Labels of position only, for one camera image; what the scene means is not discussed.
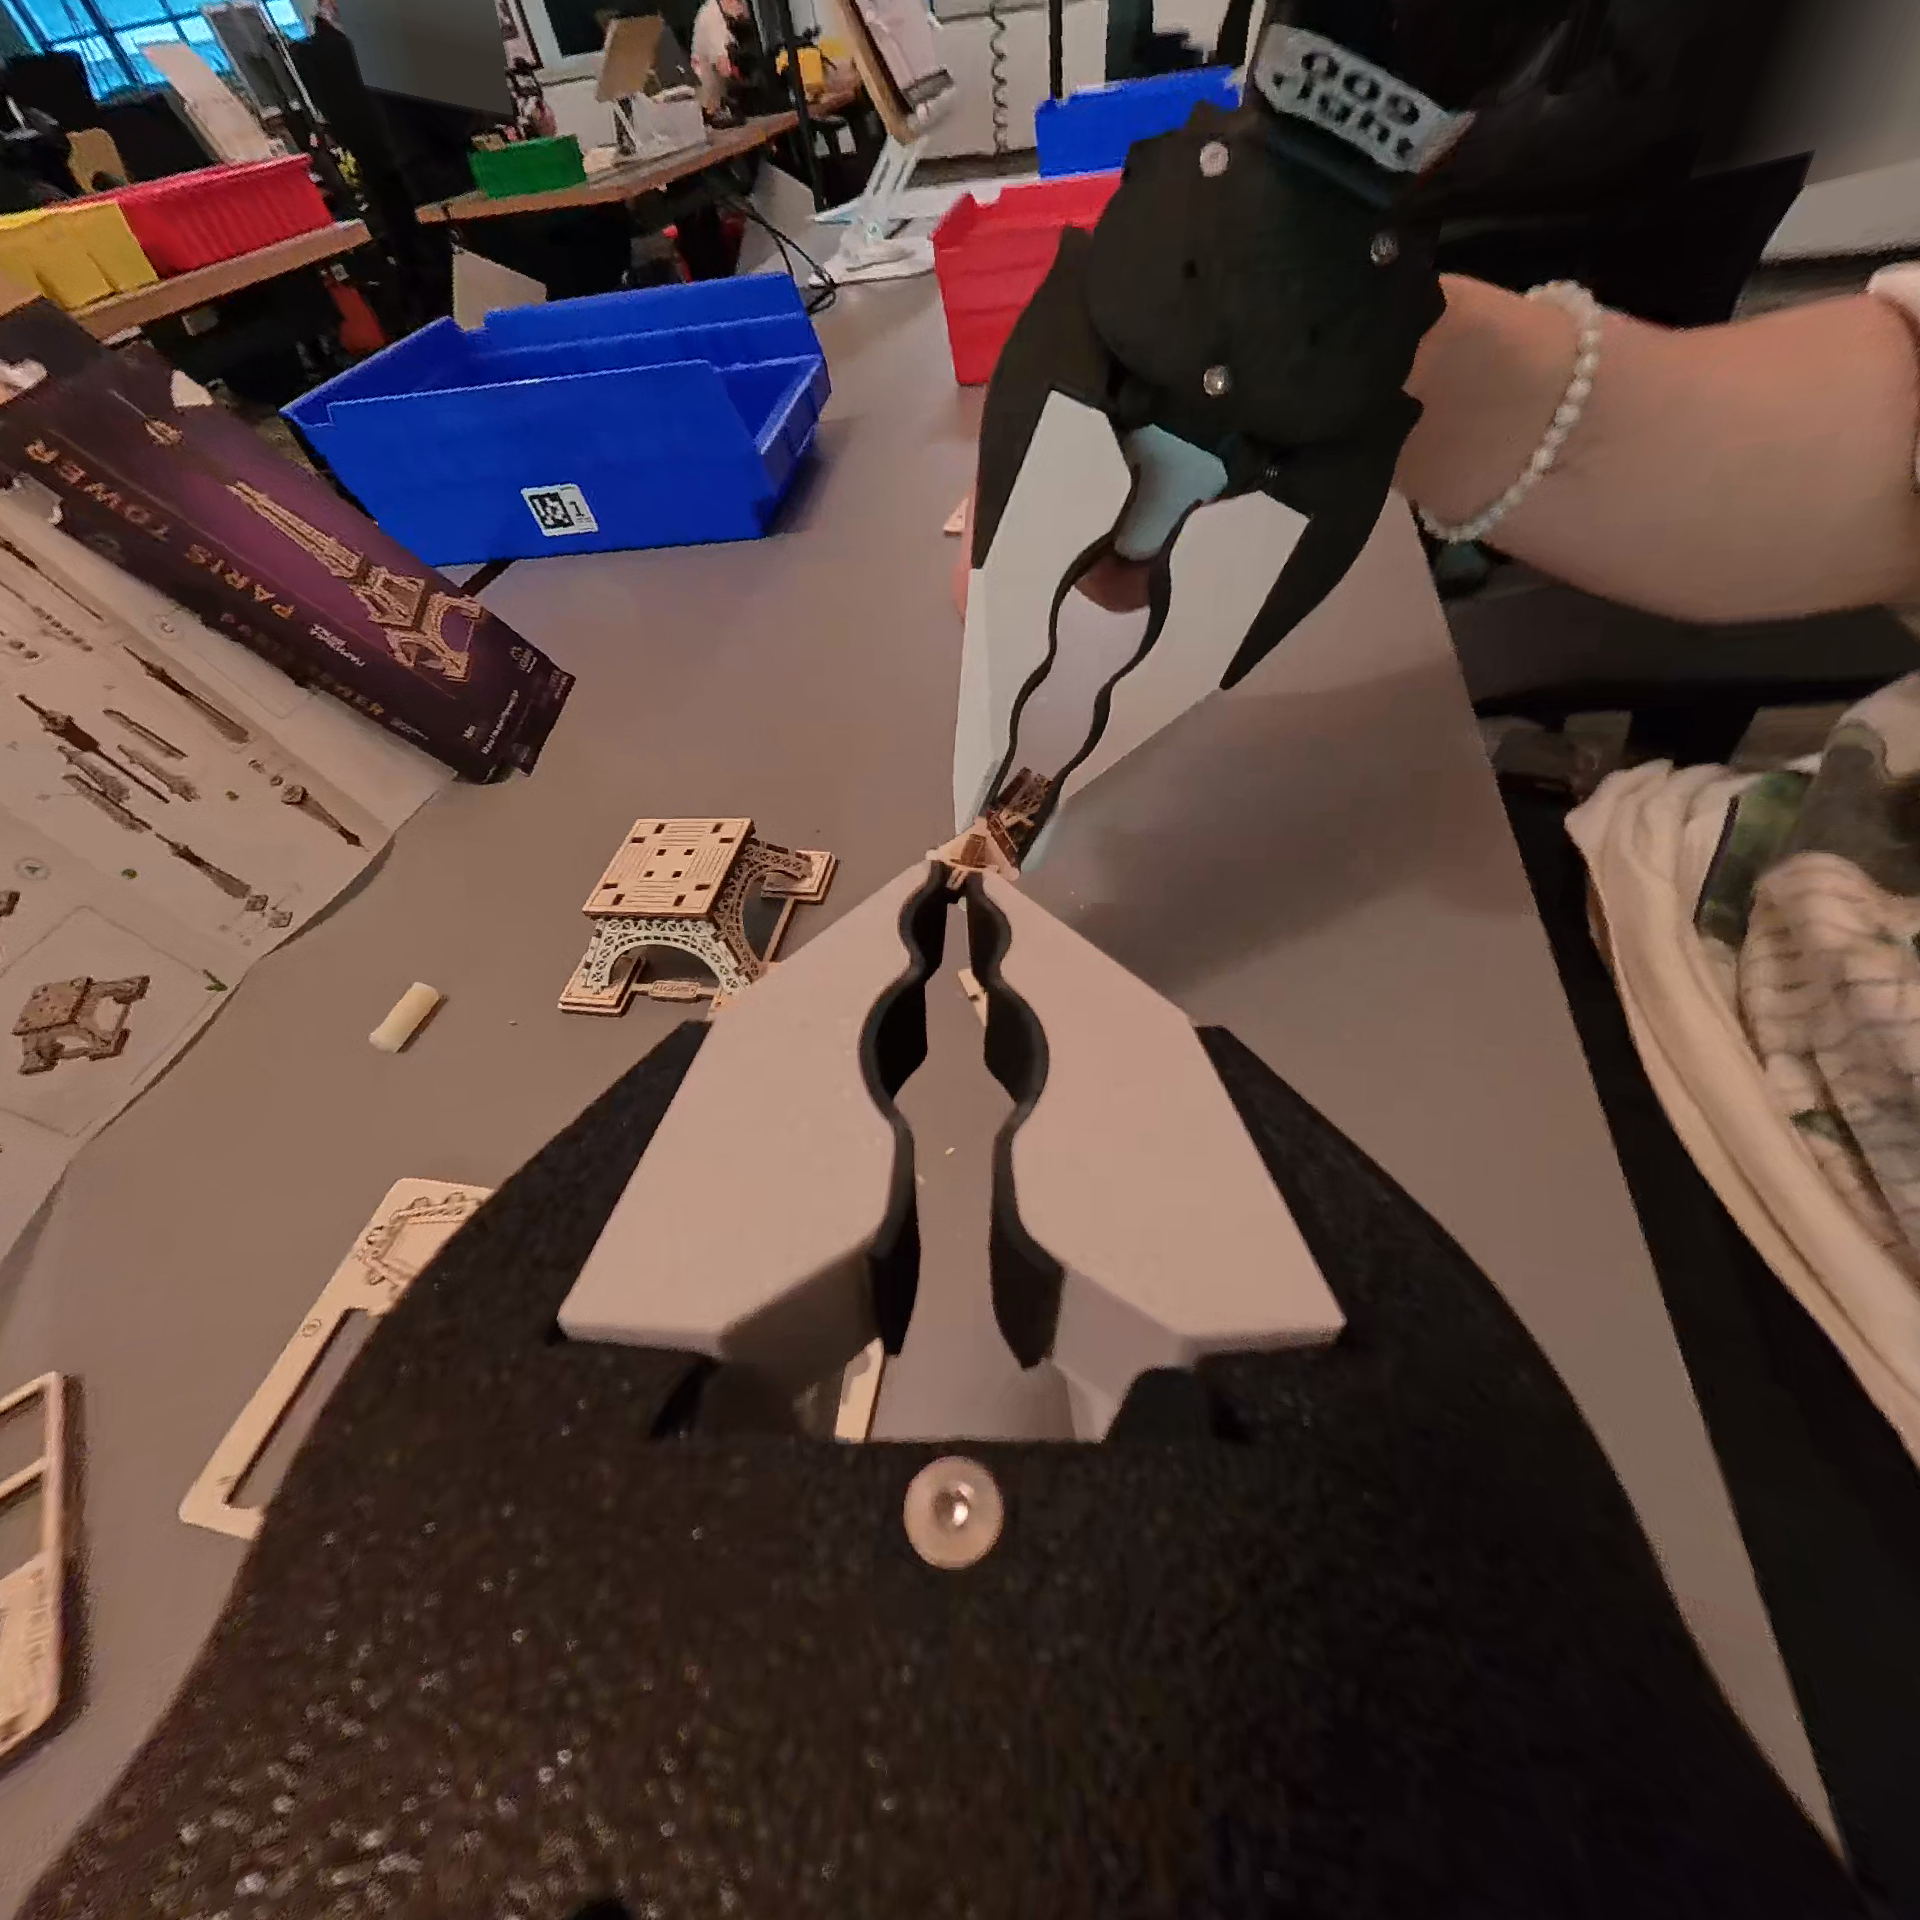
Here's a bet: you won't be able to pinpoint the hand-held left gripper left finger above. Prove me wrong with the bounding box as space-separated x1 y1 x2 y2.
557 865 951 1373

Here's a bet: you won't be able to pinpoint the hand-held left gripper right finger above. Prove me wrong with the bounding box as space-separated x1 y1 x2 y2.
960 871 1346 1439

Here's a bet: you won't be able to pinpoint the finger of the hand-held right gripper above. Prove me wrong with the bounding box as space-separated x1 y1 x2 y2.
948 393 1145 841
1030 506 1310 885

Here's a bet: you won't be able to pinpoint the wooden tower spire assembly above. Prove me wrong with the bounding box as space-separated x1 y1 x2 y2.
929 765 1061 902

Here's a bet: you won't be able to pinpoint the person's right forearm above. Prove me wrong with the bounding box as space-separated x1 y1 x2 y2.
1498 276 1920 626

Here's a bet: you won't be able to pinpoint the grey desk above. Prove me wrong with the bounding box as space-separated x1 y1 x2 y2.
0 142 1849 1862

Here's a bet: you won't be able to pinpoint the plain blue plastic bin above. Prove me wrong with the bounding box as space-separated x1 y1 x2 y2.
1036 65 1247 178

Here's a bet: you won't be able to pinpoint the red plastic bin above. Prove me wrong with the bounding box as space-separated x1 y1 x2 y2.
929 170 1127 389
119 152 335 279

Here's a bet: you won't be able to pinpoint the wooden tower base model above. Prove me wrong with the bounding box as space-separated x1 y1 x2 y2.
560 816 838 1020

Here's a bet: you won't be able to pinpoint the white folding stand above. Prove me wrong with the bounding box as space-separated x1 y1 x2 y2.
816 137 941 282

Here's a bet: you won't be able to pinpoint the wooden part sheet long slots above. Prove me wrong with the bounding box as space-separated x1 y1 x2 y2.
181 1177 495 1541

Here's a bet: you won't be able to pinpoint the wooden top work table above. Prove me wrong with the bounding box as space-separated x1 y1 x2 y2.
0 218 375 345
415 111 806 301

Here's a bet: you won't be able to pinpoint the blue bin with tag sticker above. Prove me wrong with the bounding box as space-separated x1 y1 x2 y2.
280 269 831 568

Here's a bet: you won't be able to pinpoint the green plastic bin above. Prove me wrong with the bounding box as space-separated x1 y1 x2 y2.
469 135 588 200

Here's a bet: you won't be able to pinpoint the person's white printed t-shirt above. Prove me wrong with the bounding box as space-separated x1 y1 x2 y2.
1567 263 1920 1465

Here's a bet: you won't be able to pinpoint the assembly diagram instruction sheet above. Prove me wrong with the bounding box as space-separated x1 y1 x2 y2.
0 479 453 1269

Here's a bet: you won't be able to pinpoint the dark purple model kit box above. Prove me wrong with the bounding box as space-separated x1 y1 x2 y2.
0 300 578 785

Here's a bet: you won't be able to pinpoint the wooden part sheet square frames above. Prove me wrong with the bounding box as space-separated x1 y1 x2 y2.
0 1370 71 1759

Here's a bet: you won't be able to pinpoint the yellow plastic bin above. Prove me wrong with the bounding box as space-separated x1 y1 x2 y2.
0 198 159 310

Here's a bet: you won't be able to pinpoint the white pearl bracelet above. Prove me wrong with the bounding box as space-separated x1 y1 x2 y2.
1414 279 1607 544

